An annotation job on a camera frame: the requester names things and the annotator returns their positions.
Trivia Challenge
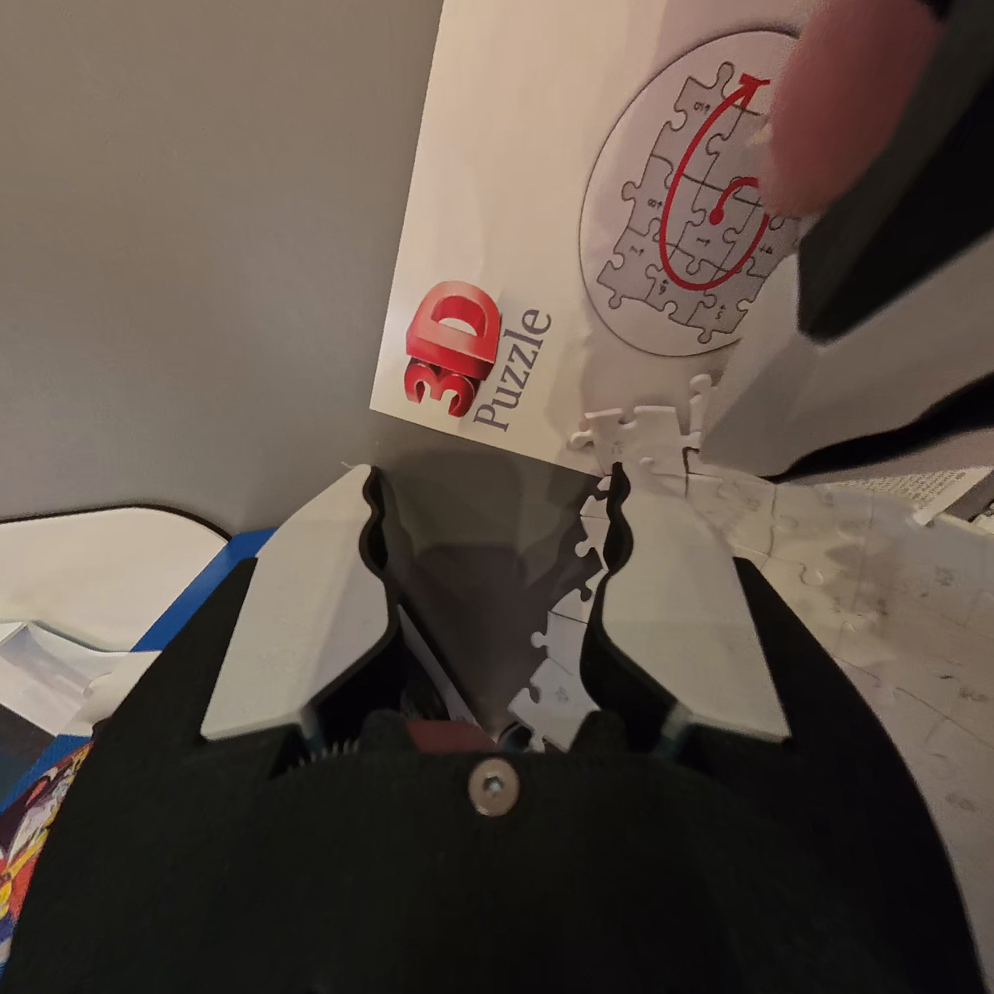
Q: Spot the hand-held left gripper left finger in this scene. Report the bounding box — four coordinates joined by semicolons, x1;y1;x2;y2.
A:
199;464;401;742

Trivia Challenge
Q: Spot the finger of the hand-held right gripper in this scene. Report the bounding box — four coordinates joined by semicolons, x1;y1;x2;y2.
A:
701;256;994;480

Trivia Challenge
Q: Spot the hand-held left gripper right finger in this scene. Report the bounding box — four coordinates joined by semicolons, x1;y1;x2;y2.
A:
578;462;795;742

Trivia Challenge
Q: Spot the partly built puzzle ball shell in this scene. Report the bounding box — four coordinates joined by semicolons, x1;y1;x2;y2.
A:
508;373;994;824

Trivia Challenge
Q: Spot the blue puzzle box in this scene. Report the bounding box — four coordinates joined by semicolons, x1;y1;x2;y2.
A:
0;528;276;972

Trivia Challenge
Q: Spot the person's right hand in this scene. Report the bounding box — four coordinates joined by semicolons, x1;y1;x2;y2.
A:
765;0;946;220

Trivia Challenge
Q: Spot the white instruction leaflet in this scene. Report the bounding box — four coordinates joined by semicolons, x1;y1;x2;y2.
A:
369;0;994;538

